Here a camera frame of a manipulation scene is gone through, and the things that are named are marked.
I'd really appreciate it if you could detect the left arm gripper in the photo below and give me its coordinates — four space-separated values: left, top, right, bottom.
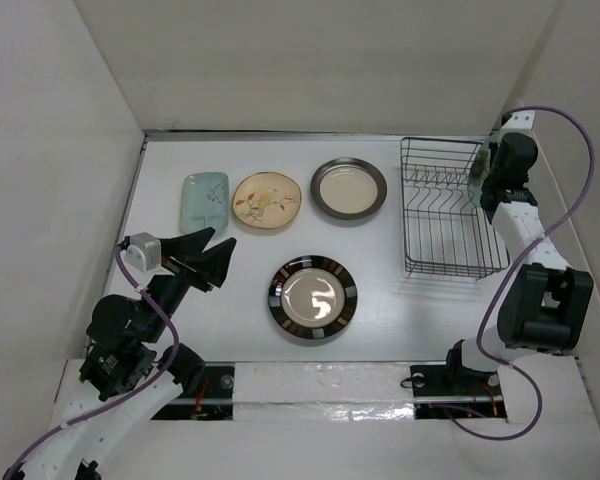
142 225 236 340

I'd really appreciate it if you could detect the light blue rectangular plate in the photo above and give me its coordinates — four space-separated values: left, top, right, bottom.
179 172 229 234

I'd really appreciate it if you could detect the beige bird painted plate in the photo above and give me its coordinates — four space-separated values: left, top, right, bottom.
232 172 302 230

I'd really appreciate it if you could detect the black striped rim plate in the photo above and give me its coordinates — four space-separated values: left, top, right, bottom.
267 255 359 342

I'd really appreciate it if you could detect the brown rimmed cream plate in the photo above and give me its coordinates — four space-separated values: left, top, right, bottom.
310 157 388 221

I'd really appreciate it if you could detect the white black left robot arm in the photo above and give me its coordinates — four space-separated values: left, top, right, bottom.
4 227 237 479

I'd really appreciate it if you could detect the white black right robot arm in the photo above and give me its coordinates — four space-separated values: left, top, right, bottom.
179 133 593 393

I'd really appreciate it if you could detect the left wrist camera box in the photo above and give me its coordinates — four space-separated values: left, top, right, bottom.
124 232 162 273

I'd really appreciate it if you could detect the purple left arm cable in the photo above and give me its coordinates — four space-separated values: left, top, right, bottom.
2 239 181 480

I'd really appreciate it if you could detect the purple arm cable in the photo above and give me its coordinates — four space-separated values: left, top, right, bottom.
444 105 597 441
2 239 181 480

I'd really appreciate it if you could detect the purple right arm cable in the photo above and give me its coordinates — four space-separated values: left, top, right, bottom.
444 105 597 441

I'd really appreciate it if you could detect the dark wire dish rack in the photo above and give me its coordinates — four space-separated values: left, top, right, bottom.
400 137 510 280

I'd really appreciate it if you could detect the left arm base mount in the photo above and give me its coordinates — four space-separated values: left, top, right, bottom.
152 363 235 421

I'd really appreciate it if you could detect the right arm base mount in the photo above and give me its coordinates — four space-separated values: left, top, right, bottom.
400 364 507 420

